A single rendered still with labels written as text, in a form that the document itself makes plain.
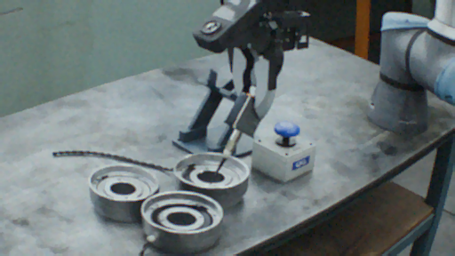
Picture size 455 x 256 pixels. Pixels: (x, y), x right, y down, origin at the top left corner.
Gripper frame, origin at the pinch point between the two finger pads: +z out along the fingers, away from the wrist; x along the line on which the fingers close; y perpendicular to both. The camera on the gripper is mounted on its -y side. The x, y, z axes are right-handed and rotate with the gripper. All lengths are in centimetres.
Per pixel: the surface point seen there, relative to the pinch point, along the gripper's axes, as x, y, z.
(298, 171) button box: -1.6, 9.4, 11.9
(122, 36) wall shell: 166, 82, 45
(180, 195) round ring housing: -0.6, -11.9, 9.4
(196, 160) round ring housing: 7.0, -3.2, 10.0
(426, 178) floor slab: 57, 171, 94
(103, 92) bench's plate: 45.3, 2.8, 13.0
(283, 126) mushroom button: 1.8, 8.8, 5.7
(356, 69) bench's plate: 27, 60, 13
